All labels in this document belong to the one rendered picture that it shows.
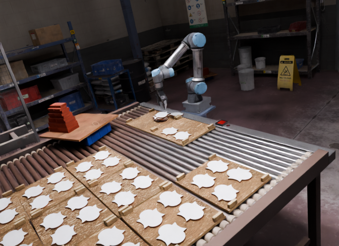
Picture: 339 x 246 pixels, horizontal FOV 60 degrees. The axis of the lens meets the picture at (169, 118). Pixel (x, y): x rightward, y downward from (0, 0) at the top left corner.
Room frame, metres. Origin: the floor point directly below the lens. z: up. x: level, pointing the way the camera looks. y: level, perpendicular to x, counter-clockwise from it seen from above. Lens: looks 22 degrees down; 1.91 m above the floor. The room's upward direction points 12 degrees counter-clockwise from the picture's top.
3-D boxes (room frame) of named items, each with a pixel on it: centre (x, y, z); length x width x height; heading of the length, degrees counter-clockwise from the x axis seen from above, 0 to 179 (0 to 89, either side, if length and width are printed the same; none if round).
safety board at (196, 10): (7.96, -1.23, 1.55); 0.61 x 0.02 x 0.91; 42
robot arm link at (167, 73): (2.55, -0.06, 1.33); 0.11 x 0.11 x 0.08; 16
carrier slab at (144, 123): (2.52, 0.15, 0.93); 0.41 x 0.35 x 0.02; 35
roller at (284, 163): (2.19, -0.12, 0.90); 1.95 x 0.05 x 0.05; 34
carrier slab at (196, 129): (2.18, -0.08, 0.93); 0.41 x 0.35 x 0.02; 34
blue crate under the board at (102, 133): (2.48, 0.74, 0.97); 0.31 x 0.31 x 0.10; 56
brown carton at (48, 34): (6.20, 2.03, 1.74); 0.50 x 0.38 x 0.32; 132
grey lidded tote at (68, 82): (6.24, 1.98, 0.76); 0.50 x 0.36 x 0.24; 138
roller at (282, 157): (2.22, -0.16, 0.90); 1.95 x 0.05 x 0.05; 34
